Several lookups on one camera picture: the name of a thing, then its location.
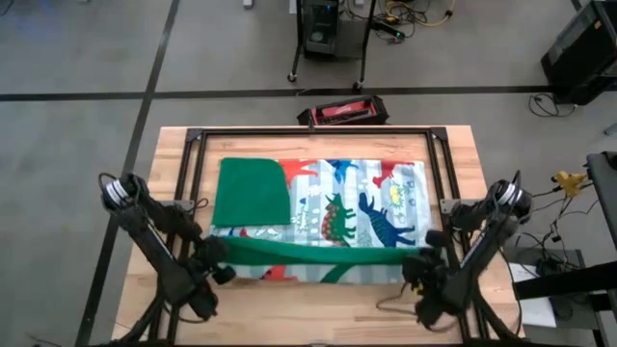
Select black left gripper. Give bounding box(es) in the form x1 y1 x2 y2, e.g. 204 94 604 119
188 234 238 290

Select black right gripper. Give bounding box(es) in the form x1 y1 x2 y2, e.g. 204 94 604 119
402 229 450 293

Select dinosaur print towel green border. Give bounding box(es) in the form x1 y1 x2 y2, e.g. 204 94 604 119
210 156 433 285

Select grey side table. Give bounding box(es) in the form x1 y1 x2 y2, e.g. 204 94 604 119
499 232 602 334

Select black power adapter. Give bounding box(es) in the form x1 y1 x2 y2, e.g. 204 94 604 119
535 256 564 277

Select white paper sheet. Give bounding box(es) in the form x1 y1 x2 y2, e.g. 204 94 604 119
508 262 558 329

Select black crossbar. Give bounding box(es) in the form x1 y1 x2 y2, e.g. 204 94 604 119
511 259 617 301

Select red and black tool case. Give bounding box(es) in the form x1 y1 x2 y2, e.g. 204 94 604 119
296 94 390 127

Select dark grey workbench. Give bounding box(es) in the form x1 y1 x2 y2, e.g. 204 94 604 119
585 151 617 227

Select black wheeled cart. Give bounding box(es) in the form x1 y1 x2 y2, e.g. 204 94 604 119
287 0 378 93

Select black power strip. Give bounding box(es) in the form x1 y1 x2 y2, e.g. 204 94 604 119
370 19 406 40

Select black computer tower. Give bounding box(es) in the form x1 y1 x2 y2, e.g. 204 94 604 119
303 0 341 59

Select black equipment case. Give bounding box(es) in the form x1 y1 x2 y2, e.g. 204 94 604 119
540 0 617 106

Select black metal table frame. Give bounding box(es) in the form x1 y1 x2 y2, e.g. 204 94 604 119
108 125 529 347

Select black floor cable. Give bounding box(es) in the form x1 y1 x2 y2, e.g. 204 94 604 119
528 93 577 119

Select yellow cable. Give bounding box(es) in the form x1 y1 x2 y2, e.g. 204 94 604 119
385 0 457 28

